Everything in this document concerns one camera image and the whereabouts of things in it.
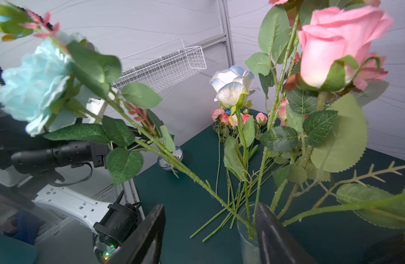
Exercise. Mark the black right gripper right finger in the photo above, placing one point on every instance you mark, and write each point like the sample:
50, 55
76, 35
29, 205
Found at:
276, 244

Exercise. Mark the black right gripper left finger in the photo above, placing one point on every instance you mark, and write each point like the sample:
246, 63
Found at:
145, 243

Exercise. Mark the clear glass vase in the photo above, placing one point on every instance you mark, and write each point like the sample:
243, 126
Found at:
249, 243

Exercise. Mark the pale blue flower stem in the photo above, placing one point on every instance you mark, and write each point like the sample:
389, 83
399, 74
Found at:
63, 91

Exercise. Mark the pink multi-bloom rose stem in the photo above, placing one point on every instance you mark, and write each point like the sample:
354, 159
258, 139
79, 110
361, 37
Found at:
320, 115

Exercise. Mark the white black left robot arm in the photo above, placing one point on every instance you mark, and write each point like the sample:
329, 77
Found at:
29, 176

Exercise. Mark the pink rose flower bunch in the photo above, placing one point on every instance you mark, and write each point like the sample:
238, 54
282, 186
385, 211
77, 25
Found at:
279, 174

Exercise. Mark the white wire basket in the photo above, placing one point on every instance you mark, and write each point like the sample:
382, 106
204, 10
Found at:
162, 66

